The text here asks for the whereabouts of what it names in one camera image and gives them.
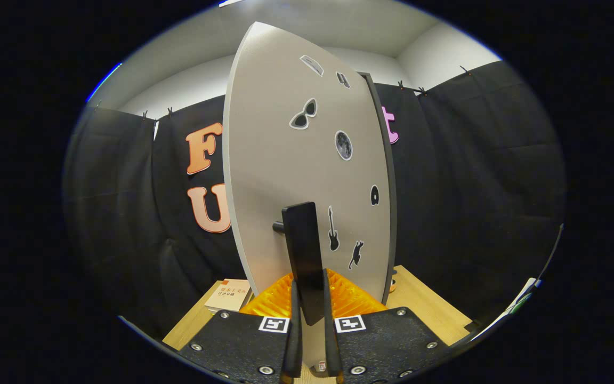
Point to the black backdrop cloth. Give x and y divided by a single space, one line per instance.
472 186

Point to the beige book with red corner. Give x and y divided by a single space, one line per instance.
228 296

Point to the dark grey shoe cabinet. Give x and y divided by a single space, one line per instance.
390 213

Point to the ceiling light strip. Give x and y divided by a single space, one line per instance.
103 82

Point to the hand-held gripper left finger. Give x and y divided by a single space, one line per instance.
293 341

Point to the white shoe cabinet door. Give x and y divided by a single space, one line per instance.
275 160

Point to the white paper sheet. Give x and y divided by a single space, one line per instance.
515 306

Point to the ceiling light panel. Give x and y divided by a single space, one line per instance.
229 2

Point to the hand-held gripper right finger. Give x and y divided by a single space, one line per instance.
331 341

